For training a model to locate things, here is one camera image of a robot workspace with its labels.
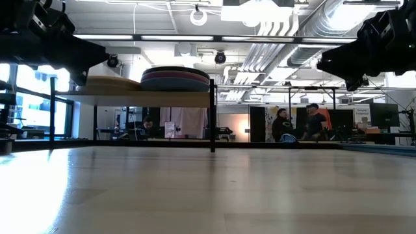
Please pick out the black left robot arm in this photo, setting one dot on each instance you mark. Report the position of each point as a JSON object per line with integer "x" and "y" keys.
{"x": 19, "y": 48}

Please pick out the beige plate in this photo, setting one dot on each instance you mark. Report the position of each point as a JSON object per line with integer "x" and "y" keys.
{"x": 112, "y": 87}

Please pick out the person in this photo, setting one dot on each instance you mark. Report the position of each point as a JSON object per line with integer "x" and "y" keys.
{"x": 314, "y": 123}
{"x": 282, "y": 125}
{"x": 147, "y": 128}

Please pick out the black aluminium rig frame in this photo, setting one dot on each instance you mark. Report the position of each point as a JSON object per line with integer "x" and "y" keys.
{"x": 260, "y": 145}

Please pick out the black round ceiling speaker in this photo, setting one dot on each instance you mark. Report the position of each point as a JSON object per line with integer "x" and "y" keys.
{"x": 220, "y": 58}
{"x": 112, "y": 61}

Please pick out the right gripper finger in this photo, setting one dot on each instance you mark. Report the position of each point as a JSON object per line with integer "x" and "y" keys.
{"x": 356, "y": 84}

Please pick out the white hanging cloth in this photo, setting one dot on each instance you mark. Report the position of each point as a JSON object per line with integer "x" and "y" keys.
{"x": 188, "y": 122}

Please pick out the blue round bag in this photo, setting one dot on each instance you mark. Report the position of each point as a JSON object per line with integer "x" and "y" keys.
{"x": 288, "y": 138}

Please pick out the black computer monitor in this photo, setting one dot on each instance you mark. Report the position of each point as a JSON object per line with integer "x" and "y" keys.
{"x": 384, "y": 114}

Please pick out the purple plate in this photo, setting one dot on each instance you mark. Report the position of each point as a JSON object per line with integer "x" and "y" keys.
{"x": 175, "y": 77}

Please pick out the sage green plate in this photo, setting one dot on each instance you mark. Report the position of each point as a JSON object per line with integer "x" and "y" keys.
{"x": 175, "y": 68}

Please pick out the thin black background frame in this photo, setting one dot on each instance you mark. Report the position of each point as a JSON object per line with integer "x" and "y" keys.
{"x": 260, "y": 86}

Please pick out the silver ventilation duct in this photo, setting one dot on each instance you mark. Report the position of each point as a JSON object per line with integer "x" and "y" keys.
{"x": 325, "y": 35}

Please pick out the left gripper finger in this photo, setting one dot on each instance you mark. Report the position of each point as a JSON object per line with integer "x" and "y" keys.
{"x": 81, "y": 78}

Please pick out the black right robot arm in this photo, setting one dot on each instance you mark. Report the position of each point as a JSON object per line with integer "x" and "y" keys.
{"x": 399, "y": 32}

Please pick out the white sign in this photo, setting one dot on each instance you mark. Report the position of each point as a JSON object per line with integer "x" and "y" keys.
{"x": 169, "y": 130}

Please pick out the ceiling light strip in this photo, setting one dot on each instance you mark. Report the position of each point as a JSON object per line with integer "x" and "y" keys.
{"x": 177, "y": 37}

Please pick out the orange panel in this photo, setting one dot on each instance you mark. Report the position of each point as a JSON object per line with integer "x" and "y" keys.
{"x": 326, "y": 118}

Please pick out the light blue plate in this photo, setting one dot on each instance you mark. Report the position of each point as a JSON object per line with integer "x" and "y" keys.
{"x": 175, "y": 86}

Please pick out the window with black frame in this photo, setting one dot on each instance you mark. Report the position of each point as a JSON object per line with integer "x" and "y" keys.
{"x": 32, "y": 107}

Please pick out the white ceiling unit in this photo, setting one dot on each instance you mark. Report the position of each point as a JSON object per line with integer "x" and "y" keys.
{"x": 256, "y": 13}

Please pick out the wooden shelf black legs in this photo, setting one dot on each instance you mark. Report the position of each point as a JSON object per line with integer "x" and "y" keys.
{"x": 146, "y": 99}

